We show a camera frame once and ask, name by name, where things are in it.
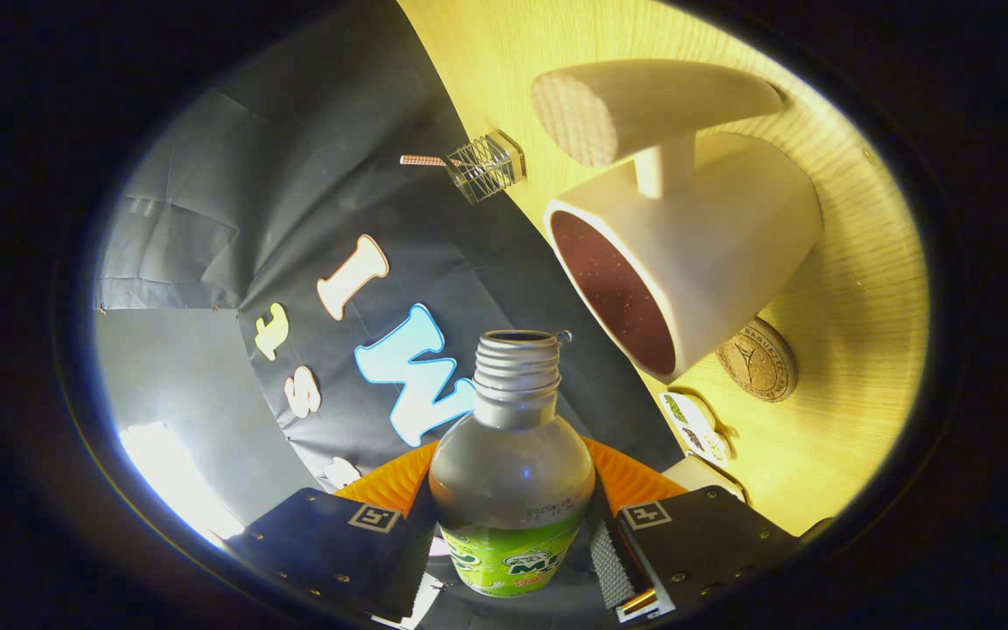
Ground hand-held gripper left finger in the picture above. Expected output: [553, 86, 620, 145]
[224, 440, 440, 624]

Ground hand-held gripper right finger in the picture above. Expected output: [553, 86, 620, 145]
[581, 436, 833, 624]

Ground round cork coaster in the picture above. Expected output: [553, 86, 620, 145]
[716, 317, 798, 403]

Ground silver bottle with green label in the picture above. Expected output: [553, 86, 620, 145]
[428, 330, 597, 599]

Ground white cup with wooden handle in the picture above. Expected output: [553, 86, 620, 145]
[530, 59, 824, 384]

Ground white toaster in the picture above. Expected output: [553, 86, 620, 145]
[660, 453, 746, 504]

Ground white divided plate of beans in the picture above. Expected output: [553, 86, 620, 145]
[657, 390, 732, 469]

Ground light wooden table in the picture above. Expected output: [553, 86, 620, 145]
[395, 0, 932, 536]

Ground metal wire basket holder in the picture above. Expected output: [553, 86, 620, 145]
[443, 129, 528, 206]

